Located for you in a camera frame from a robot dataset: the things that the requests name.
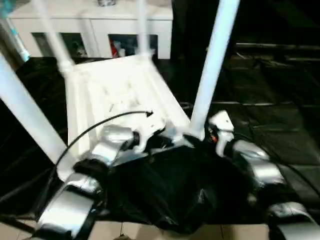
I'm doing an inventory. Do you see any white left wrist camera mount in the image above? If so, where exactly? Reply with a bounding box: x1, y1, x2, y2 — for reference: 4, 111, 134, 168
134, 116, 168, 154

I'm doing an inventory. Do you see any light blue frame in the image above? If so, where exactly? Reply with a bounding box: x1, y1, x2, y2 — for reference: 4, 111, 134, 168
0, 0, 31, 63

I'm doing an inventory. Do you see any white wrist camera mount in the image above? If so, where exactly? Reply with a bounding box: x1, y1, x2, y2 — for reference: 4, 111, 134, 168
134, 116, 168, 154
208, 109, 235, 159

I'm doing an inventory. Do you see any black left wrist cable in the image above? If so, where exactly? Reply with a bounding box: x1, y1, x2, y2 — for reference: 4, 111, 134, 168
46, 109, 154, 192

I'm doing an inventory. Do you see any black work mat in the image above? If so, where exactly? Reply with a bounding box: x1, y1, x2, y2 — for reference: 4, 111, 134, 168
0, 56, 320, 235

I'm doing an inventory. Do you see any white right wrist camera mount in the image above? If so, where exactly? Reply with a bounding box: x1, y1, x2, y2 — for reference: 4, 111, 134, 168
208, 109, 235, 159

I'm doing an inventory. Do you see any black furniture unit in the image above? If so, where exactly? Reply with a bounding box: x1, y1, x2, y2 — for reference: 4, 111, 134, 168
171, 0, 320, 57

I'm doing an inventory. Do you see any black metal stand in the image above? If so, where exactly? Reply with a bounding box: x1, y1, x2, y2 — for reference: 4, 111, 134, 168
0, 213, 36, 233

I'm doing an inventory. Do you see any white glass-door cabinet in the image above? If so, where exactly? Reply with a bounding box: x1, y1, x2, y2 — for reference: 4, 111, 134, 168
7, 0, 174, 60

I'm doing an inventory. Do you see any white plastic table top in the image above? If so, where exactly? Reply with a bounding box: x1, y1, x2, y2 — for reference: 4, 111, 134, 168
55, 53, 199, 183

